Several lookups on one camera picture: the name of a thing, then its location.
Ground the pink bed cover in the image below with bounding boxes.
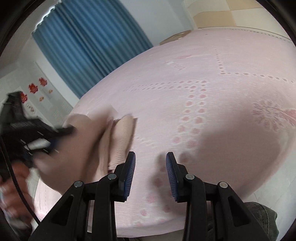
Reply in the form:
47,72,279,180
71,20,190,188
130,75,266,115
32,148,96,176
34,27,296,238

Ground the beige knit sweater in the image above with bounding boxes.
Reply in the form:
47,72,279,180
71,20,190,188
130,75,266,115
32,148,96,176
34,108,137,194

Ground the person's grey trouser leg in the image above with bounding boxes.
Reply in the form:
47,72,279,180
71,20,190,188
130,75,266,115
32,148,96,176
207,201,278,241

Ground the cream and tan headboard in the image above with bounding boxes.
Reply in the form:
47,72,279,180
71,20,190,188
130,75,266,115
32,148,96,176
182,0,289,38

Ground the person's left hand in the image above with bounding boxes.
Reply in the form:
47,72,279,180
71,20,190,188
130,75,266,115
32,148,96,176
1,162,34,225

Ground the blue curtain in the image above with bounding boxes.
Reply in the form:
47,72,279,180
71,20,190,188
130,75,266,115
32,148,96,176
32,1,152,97

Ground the white wardrobe with red decals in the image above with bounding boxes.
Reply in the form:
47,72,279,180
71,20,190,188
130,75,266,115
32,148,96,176
1,62,73,126

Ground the brown box beside bed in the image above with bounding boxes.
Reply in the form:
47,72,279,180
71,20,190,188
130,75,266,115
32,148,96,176
160,30,191,45

